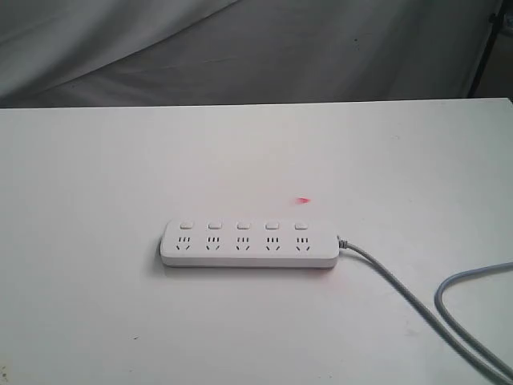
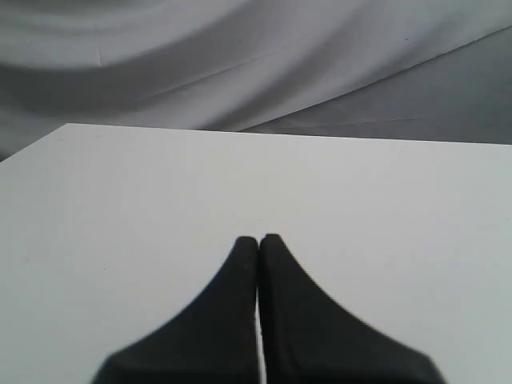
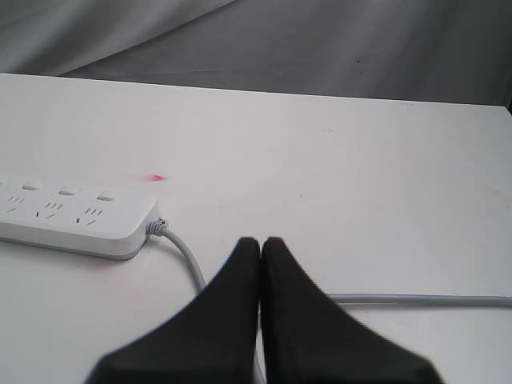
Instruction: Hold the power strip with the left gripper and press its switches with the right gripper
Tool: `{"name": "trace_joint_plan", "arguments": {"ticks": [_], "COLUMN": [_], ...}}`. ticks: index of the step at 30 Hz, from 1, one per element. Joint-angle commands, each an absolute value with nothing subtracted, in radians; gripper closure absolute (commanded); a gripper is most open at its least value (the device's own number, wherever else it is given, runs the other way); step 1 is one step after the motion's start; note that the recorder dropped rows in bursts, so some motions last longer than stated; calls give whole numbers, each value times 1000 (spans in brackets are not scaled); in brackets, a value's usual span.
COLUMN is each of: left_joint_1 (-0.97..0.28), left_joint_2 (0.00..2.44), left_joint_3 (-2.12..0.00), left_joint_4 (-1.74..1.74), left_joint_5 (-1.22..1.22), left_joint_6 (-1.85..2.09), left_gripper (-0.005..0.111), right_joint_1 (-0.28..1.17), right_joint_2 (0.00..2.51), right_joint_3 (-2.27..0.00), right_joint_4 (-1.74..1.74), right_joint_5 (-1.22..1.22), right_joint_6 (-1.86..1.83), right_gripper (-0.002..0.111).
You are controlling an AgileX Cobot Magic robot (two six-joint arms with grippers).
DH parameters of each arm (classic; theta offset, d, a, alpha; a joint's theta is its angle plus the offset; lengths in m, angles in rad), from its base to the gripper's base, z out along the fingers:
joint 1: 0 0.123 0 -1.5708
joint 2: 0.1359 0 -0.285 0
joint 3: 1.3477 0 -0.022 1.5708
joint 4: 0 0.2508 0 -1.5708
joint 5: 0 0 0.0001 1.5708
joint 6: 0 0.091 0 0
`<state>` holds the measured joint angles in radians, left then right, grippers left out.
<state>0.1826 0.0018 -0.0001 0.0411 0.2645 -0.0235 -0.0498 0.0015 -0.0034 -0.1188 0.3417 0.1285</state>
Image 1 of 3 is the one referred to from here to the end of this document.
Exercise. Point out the black tripod stand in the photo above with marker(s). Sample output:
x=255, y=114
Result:
x=495, y=20

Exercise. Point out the white five-outlet power strip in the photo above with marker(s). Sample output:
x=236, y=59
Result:
x=249, y=243

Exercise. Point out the grey backdrop cloth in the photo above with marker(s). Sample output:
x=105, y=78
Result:
x=152, y=53

